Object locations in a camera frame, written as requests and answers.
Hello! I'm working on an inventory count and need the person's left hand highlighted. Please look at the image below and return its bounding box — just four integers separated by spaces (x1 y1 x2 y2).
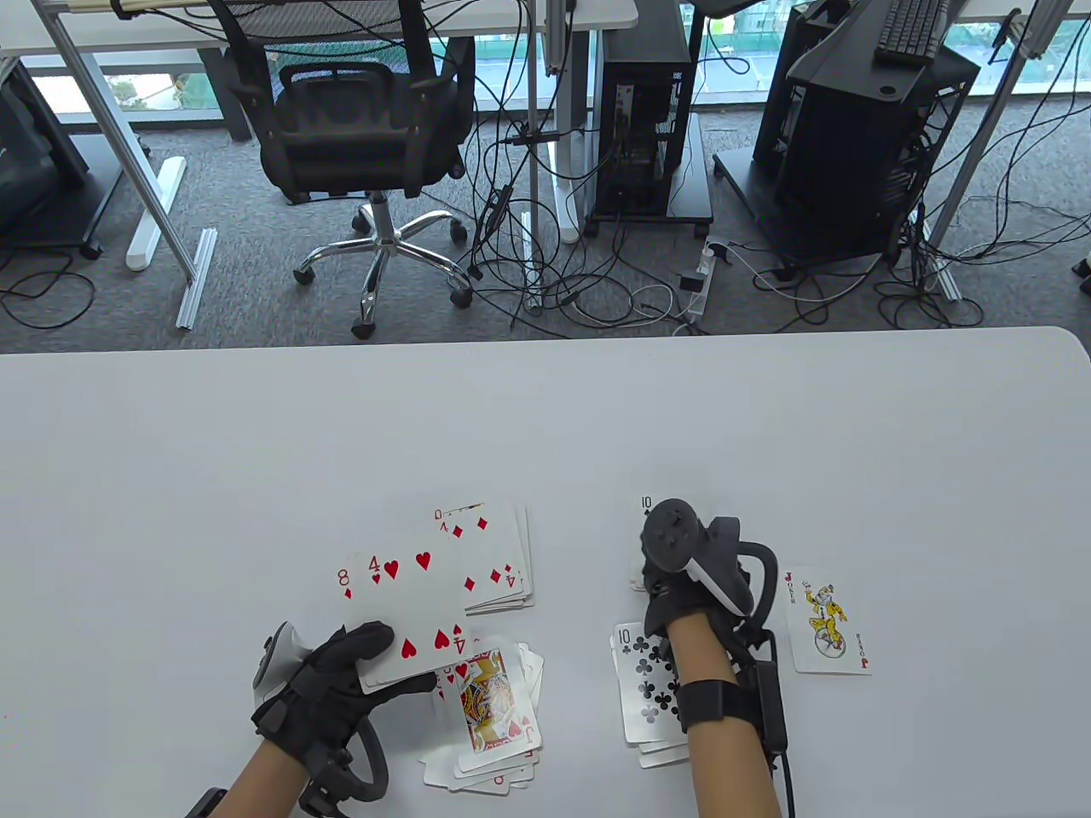
251 620 437 768

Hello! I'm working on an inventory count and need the person's right hand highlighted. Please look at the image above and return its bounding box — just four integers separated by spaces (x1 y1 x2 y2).
641 558 759 650

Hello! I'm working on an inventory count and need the pile of clubs cards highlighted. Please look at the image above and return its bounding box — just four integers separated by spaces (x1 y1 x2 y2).
611 620 693 769

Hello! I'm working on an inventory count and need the stack of playing cards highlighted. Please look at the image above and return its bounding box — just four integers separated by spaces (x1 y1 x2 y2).
337 537 471 695

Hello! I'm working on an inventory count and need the pile of hearts cards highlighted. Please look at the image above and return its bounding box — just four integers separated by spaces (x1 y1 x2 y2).
422 635 545 795

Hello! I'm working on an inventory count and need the jester figure playing card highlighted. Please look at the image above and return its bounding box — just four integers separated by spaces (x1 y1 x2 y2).
782 565 873 676

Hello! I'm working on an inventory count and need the pile of diamonds cards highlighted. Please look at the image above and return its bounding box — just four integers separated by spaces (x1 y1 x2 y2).
430 500 536 616

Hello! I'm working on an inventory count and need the person's left forearm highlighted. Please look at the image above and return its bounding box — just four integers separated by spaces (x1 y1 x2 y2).
220 743 309 818

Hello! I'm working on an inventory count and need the person's right forearm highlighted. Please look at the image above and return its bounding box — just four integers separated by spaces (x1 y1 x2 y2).
665 613 781 818

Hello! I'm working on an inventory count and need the grey and white handheld controller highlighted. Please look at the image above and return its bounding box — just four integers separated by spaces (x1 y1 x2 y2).
641 498 781 636
251 620 390 802

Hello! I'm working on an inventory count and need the white power strip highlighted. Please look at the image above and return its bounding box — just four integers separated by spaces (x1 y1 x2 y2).
678 241 734 325

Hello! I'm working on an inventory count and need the black rolling computer stand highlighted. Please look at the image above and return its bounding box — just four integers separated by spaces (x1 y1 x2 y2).
585 111 715 239

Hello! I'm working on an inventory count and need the black flat floor stand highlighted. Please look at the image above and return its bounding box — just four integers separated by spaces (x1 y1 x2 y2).
714 149 906 267

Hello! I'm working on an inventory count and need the large black computer tower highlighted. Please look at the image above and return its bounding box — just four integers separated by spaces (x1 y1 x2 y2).
771 43 981 267

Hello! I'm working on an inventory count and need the black computer case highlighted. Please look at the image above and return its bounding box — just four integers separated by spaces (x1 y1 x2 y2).
753 0 823 180

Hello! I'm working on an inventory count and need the black tilted board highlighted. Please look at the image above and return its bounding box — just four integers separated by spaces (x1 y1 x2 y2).
786 0 932 105

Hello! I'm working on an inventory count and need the black mesh office chair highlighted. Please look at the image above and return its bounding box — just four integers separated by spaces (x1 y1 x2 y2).
207 0 476 340

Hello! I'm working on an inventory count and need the black rolling cabinet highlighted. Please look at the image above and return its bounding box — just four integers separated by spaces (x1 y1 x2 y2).
0 58 126 261

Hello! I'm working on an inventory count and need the black keyboard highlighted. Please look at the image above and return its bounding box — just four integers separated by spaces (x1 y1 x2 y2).
874 0 951 67

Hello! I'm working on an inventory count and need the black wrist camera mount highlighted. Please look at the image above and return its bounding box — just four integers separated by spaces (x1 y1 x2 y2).
750 660 789 755
300 754 361 818

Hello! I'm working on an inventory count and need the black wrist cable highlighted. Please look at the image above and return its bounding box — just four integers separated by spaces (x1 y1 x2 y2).
767 748 798 818

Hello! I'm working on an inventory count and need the tangle of black floor cables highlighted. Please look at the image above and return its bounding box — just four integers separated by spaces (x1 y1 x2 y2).
456 0 1091 342

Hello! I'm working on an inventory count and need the black looped floor cable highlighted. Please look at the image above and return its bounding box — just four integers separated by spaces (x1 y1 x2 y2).
0 247 97 331

